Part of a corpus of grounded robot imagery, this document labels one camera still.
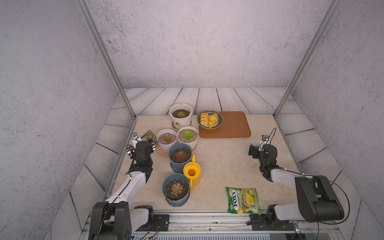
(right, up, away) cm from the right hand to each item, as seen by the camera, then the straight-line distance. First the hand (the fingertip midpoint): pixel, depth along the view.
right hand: (261, 144), depth 91 cm
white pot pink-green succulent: (-58, +3, +3) cm, 58 cm away
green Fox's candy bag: (-15, -28, -13) cm, 34 cm away
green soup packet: (-73, +5, +17) cm, 75 cm away
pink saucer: (-60, -7, +8) cm, 61 cm away
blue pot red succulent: (-49, -6, -4) cm, 49 cm away
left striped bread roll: (-33, +16, +21) cm, 42 cm away
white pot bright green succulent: (-44, +5, +3) cm, 45 cm away
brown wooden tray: (-10, +12, +22) cm, 27 cm away
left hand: (-70, +2, -6) cm, 70 cm away
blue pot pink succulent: (-49, -21, -15) cm, 56 cm away
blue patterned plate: (-21, +17, +24) cm, 36 cm away
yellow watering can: (-41, -13, -11) cm, 45 cm away
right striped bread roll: (-27, +15, +20) cm, 37 cm away
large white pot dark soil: (-50, +19, +16) cm, 56 cm away
